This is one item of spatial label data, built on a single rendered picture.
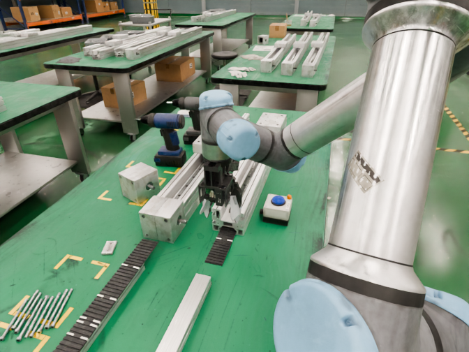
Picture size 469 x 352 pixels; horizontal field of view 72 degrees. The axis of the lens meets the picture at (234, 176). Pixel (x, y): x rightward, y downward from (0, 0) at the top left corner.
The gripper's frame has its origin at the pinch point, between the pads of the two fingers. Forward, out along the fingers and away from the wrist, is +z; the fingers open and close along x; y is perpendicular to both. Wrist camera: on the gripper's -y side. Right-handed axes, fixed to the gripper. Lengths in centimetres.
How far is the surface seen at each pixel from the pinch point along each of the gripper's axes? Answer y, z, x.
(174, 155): -37, 5, -34
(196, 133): -59, 4, -33
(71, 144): -114, 52, -163
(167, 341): 34.5, 6.8, -0.6
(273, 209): -12.2, 4.2, 12.5
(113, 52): -234, 8, -198
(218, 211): -5.7, 3.7, -3.5
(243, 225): -5.4, 7.0, 4.5
